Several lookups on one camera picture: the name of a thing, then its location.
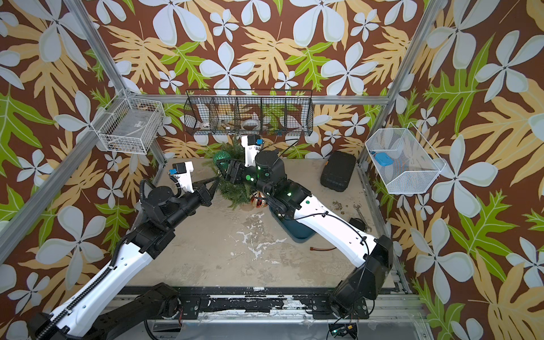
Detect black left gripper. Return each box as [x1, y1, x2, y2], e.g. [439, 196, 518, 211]
[166, 175, 218, 232]

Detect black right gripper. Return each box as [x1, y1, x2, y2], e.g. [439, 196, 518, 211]
[218, 159, 279, 201]

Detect red gold striped ornament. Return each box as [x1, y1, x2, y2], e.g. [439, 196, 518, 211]
[250, 191, 268, 208]

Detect green glitter ball ornament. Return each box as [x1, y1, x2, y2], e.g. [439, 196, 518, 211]
[213, 150, 231, 170]

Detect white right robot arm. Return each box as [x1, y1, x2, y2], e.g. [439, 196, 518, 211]
[213, 151, 394, 318]

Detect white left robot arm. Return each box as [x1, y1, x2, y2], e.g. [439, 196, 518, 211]
[28, 177, 219, 339]

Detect small green christmas tree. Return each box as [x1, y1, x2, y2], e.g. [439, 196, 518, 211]
[204, 137, 256, 210]

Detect teal plastic tray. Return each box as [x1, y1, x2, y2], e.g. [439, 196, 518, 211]
[269, 208, 316, 244]

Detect black plastic case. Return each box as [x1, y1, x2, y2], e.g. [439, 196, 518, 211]
[320, 151, 356, 192]

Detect metal wrench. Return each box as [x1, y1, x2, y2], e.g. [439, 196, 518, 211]
[354, 205, 372, 233]

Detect blue object in basket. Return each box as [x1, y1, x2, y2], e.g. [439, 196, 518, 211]
[374, 152, 394, 167]

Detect white mesh angled basket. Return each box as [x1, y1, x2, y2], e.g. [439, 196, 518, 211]
[365, 123, 446, 196]

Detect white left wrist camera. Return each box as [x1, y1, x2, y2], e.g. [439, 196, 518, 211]
[169, 161, 194, 195]

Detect black wire wall basket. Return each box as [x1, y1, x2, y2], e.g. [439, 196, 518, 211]
[181, 89, 315, 136]

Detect white wire square basket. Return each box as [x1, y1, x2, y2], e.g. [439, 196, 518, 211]
[93, 90, 165, 154]

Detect right aluminium frame post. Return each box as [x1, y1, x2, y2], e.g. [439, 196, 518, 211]
[356, 0, 443, 167]

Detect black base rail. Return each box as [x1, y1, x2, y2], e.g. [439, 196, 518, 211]
[114, 283, 371, 324]

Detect aluminium corner frame post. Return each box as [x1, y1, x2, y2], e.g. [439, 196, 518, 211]
[64, 1, 167, 167]

